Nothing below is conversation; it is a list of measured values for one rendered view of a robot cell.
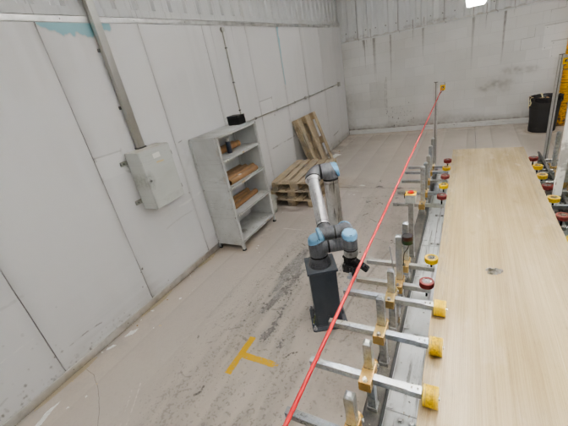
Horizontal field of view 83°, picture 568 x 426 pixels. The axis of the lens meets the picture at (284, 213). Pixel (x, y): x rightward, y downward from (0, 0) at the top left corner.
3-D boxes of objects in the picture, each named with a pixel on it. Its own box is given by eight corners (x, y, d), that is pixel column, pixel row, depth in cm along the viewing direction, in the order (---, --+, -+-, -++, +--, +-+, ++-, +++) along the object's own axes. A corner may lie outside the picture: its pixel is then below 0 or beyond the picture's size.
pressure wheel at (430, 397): (422, 387, 120) (424, 379, 127) (421, 409, 120) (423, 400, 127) (439, 392, 117) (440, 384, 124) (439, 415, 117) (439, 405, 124)
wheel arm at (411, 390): (309, 366, 145) (308, 360, 143) (313, 359, 148) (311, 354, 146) (431, 402, 121) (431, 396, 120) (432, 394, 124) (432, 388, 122)
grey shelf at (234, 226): (219, 248, 457) (187, 139, 394) (252, 219, 527) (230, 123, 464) (245, 251, 436) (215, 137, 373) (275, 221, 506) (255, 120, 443)
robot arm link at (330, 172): (328, 247, 276) (316, 161, 250) (348, 243, 275) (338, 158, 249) (331, 255, 262) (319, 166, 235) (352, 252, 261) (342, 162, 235)
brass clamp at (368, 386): (357, 389, 132) (356, 380, 130) (365, 363, 142) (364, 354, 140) (372, 394, 129) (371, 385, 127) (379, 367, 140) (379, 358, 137)
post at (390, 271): (390, 338, 188) (386, 270, 168) (390, 333, 190) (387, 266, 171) (395, 339, 186) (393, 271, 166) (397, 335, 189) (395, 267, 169)
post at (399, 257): (396, 301, 205) (395, 236, 185) (398, 297, 207) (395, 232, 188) (402, 302, 203) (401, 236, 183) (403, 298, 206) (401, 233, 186)
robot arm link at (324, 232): (302, 163, 245) (316, 235, 201) (318, 161, 244) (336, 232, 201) (303, 174, 253) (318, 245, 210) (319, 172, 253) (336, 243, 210)
